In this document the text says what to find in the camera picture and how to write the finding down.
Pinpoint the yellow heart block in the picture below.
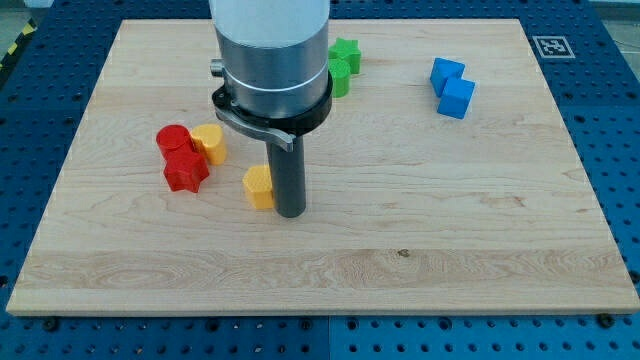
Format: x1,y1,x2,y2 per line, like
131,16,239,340
190,123,227,165

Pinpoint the green star block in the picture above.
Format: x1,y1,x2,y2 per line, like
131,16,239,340
329,37,362,74

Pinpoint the blue block rear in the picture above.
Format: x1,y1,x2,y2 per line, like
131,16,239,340
429,57,466,97

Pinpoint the wooden board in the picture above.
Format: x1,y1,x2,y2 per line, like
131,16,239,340
7,19,639,317

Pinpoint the white fiducial marker tag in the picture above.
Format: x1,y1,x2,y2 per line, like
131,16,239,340
532,35,575,59

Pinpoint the yellow hexagon block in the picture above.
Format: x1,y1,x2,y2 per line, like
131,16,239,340
242,165,274,210

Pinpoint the black clamp with metal lever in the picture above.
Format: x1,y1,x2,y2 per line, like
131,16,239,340
211,74,333,152

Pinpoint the black yellow hazard tape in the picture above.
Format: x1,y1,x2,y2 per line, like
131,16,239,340
1,18,38,71

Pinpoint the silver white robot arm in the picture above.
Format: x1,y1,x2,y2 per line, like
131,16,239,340
209,0,330,118

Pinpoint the red cylinder block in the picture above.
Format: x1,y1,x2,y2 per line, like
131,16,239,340
155,124,195,161

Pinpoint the red star block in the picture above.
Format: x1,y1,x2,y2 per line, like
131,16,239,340
163,150,209,193

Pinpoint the green cylinder block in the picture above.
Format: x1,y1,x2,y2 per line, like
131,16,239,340
329,59,351,98

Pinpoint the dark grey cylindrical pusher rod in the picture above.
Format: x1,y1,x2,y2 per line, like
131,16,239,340
266,137,306,218

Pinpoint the blue cube block front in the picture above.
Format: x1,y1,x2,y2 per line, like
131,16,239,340
437,77,476,119

